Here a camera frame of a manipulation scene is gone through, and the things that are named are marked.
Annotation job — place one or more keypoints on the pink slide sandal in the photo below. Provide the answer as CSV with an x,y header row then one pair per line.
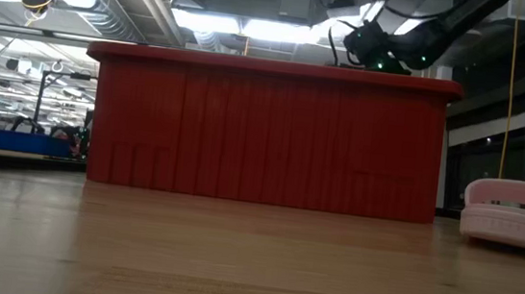
x,y
510,229

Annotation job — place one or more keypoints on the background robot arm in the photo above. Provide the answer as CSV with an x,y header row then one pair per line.
x,y
77,141

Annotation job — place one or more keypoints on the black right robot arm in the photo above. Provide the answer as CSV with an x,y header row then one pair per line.
x,y
447,29

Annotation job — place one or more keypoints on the red plastic bin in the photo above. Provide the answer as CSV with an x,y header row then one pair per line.
x,y
268,133

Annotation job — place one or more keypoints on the blue background bin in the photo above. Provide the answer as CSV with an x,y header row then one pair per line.
x,y
26,142

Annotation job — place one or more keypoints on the bright ceiling light panel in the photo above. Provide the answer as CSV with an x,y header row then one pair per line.
x,y
254,28

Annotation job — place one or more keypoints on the background workbench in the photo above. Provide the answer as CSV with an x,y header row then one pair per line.
x,y
10,159

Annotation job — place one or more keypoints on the grey ceiling duct box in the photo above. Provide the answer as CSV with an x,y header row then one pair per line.
x,y
298,3

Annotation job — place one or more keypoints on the black metal stand frame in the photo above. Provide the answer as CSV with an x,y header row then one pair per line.
x,y
38,101

